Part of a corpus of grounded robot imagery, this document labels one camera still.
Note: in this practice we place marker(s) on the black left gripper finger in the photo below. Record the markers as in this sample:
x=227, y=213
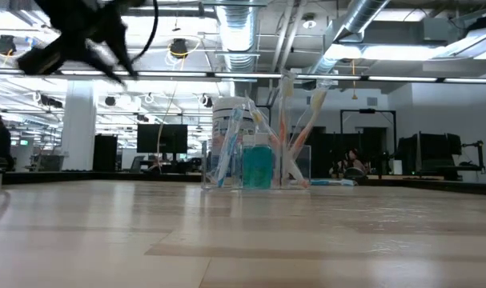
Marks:
x=100, y=66
x=120, y=48

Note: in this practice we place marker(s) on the clear acrylic organizer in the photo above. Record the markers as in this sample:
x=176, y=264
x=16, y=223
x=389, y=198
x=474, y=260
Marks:
x=304, y=164

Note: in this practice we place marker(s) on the white wipes canister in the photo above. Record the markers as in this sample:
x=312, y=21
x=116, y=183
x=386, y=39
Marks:
x=220, y=116

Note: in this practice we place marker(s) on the black robot station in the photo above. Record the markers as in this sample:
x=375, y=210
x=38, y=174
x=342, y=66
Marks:
x=430, y=152

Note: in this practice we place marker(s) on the black frame rig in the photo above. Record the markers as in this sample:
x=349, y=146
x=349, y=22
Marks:
x=366, y=110

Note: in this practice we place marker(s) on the grey ventilation box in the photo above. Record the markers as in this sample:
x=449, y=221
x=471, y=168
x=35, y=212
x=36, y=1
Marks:
x=406, y=32

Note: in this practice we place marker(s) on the black monitor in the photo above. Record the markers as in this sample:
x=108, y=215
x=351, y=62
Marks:
x=162, y=138

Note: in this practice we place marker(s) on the wide silver air duct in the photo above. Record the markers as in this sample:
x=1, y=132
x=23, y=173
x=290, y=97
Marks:
x=238, y=32

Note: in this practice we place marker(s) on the black cabinet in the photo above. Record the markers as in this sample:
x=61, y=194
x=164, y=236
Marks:
x=105, y=154

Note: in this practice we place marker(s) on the orange toothbrush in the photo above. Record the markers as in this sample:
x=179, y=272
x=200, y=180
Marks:
x=306, y=136
x=283, y=132
x=300, y=182

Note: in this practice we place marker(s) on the white square pillar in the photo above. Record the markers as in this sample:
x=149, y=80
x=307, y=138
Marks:
x=78, y=128

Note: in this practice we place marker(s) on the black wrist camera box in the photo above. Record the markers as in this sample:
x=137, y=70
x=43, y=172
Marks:
x=38, y=60

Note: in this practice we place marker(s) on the slim silver air duct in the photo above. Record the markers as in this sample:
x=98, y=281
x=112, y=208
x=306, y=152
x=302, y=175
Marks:
x=362, y=14

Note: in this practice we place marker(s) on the ceiling light rail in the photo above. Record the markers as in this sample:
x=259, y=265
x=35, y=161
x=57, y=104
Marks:
x=402, y=78

